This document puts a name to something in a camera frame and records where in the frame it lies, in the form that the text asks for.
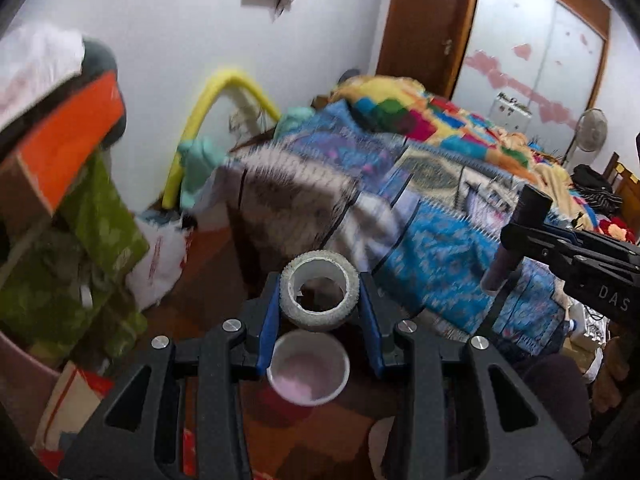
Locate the white standing fan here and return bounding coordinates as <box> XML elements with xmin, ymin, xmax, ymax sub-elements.
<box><xmin>562</xmin><ymin>108</ymin><xmax>608</xmax><ymax>172</ymax></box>

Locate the brown wooden door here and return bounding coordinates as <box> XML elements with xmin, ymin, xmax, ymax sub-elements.
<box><xmin>374</xmin><ymin>0</ymin><xmax>476</xmax><ymax>98</ymax></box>

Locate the green patterned cloth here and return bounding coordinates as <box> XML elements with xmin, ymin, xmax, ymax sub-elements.
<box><xmin>1</xmin><ymin>153</ymin><xmax>150</xmax><ymax>368</ymax></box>

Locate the colourful patch blanket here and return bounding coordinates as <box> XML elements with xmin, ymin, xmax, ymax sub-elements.
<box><xmin>329</xmin><ymin>75</ymin><xmax>598</xmax><ymax>231</ymax></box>

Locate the orange cardboard box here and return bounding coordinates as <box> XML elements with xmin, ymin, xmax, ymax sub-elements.
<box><xmin>0</xmin><ymin>70</ymin><xmax>125</xmax><ymax>237</ymax></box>

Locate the white plastic bag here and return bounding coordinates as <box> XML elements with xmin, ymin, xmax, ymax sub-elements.
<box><xmin>125</xmin><ymin>217</ymin><xmax>189</xmax><ymax>312</ymax></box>

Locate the red trash cup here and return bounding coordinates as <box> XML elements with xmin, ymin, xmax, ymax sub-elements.
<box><xmin>258</xmin><ymin>330</ymin><xmax>350</xmax><ymax>426</ymax></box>

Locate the black striped clothing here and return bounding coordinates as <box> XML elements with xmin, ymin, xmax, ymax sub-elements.
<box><xmin>570</xmin><ymin>164</ymin><xmax>623</xmax><ymax>217</ymax></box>

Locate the grey tape roll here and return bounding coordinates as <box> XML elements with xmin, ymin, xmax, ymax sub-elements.
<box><xmin>280</xmin><ymin>250</ymin><xmax>359</xmax><ymax>332</ymax></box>

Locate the wooden headboard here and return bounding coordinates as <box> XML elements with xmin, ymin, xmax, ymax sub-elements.
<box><xmin>602</xmin><ymin>152</ymin><xmax>640</xmax><ymax>233</ymax></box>

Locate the yellow foam bed rail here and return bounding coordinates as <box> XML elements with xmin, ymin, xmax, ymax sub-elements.
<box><xmin>160</xmin><ymin>68</ymin><xmax>282</xmax><ymax>212</ymax></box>

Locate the white box on wardrobe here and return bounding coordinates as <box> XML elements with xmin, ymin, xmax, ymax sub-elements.
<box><xmin>489</xmin><ymin>92</ymin><xmax>532</xmax><ymax>133</ymax></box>

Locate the white cloth on pile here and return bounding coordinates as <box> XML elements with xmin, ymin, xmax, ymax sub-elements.
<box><xmin>1</xmin><ymin>23</ymin><xmax>85</xmax><ymax>129</ymax></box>

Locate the blue patchwork bed sheet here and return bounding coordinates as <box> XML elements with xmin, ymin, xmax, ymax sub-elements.
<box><xmin>192</xmin><ymin>102</ymin><xmax>568</xmax><ymax>361</ymax></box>

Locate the white wardrobe with pink hearts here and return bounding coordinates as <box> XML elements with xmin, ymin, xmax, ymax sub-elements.
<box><xmin>452</xmin><ymin>0</ymin><xmax>605</xmax><ymax>158</ymax></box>

